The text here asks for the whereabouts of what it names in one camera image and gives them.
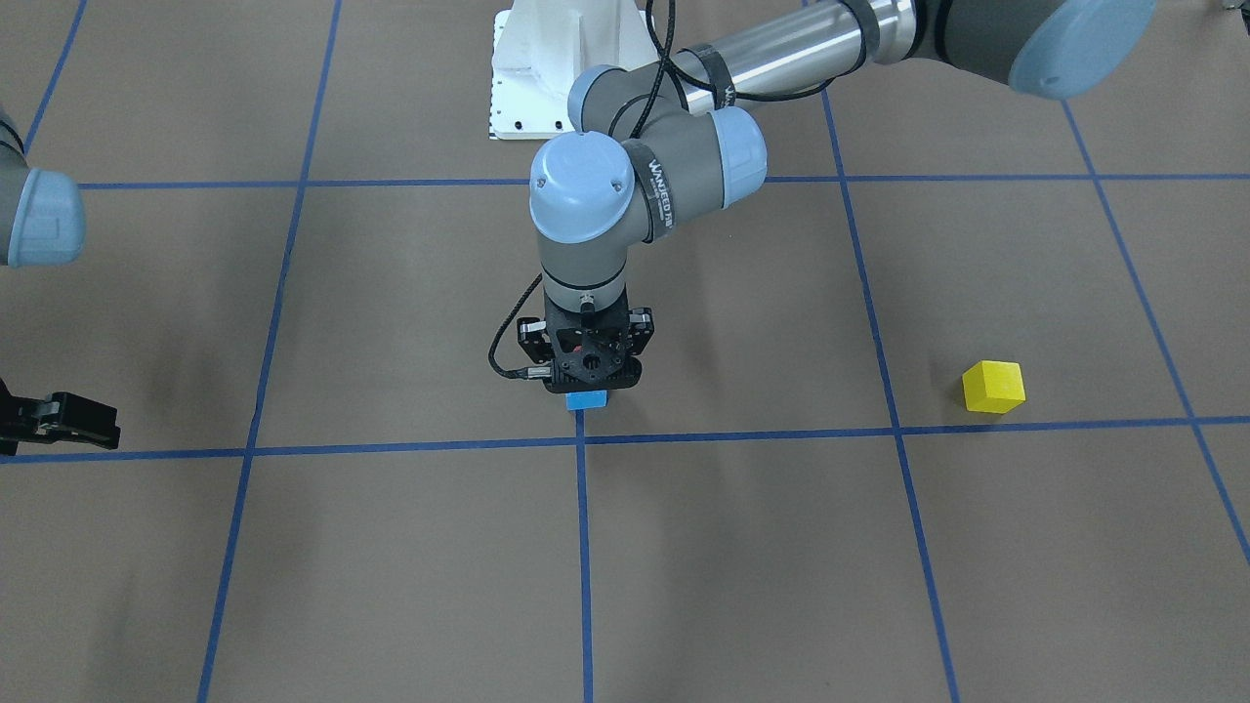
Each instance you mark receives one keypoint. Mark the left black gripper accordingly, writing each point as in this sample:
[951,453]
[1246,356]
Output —
[532,341]

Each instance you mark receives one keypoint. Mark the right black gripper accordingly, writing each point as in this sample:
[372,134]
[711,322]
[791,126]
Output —
[51,418]

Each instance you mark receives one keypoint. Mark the blue cube block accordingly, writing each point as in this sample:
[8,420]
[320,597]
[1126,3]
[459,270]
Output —
[587,400]

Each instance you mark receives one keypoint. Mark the yellow cube block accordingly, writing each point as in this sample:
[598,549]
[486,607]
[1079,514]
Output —
[993,387]

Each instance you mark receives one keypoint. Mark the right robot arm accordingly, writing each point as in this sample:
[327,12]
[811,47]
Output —
[43,224]

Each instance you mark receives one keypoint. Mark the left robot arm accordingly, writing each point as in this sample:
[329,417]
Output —
[654,147]

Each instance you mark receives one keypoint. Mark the brown paper table cover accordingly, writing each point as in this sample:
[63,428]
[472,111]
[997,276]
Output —
[301,240]

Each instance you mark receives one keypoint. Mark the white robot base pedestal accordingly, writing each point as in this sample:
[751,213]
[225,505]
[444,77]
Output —
[539,48]

